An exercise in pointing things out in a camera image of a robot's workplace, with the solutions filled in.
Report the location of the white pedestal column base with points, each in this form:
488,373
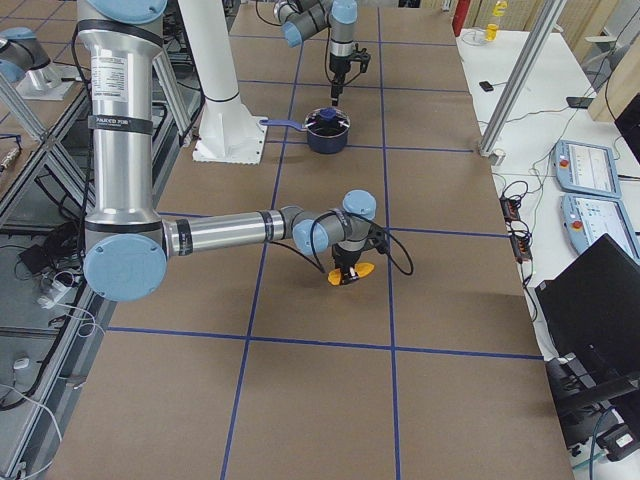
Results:
228,132

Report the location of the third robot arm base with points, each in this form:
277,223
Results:
27,66

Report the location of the blue saucepan with handle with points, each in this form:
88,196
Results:
322,145

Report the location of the upper teach pendant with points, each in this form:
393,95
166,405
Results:
585,168

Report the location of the black phone on table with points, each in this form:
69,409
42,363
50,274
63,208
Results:
486,86

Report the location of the lower teach pendant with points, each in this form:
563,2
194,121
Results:
587,218

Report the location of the glass lid with blue knob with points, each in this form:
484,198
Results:
327,122

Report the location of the teach pendant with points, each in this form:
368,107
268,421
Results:
587,218
585,168

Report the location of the yellow cup on table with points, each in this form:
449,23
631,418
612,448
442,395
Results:
490,33

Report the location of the black power strip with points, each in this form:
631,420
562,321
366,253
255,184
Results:
519,233

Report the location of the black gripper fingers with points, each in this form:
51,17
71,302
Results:
337,86

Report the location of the black laptop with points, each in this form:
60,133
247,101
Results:
594,303

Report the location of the aluminium frame post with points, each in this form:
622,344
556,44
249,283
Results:
524,65

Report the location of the yellow corn cob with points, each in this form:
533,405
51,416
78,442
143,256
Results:
364,269

